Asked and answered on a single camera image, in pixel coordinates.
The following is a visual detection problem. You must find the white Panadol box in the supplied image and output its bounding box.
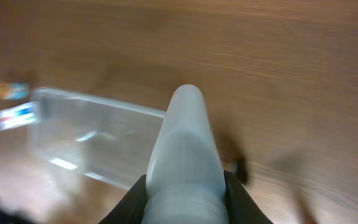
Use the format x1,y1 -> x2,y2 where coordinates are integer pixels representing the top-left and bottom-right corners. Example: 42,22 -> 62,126
0,102 -> 37,131

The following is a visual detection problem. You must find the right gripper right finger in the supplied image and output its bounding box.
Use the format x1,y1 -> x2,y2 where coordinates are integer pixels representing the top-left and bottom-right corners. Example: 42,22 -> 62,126
224,170 -> 273,224

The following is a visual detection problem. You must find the white spray bottle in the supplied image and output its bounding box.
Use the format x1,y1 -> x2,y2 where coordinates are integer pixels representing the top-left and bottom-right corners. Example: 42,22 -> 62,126
142,84 -> 229,224

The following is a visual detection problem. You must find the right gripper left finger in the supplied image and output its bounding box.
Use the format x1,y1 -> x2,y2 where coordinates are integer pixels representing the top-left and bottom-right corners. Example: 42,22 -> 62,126
99,175 -> 148,224

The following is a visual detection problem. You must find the small gold lid jar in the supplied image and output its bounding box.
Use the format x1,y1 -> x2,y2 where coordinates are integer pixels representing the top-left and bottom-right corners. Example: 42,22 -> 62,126
0,82 -> 30,100

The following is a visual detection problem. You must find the clear plastic container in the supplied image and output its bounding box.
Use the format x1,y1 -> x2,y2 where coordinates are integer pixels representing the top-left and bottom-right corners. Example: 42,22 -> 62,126
29,88 -> 165,190

